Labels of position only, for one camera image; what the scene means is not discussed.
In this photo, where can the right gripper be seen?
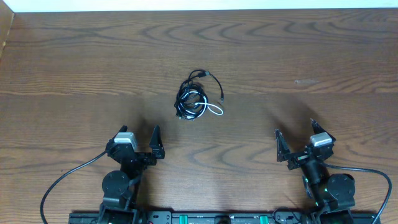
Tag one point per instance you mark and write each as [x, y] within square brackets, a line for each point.
[283, 151]

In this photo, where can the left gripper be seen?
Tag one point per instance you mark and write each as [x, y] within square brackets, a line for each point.
[157, 150]

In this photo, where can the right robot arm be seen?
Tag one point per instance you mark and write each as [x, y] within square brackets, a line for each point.
[333, 193]

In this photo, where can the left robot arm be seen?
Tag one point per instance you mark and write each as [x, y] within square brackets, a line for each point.
[121, 186]

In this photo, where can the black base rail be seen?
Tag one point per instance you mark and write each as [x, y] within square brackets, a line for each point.
[165, 217]

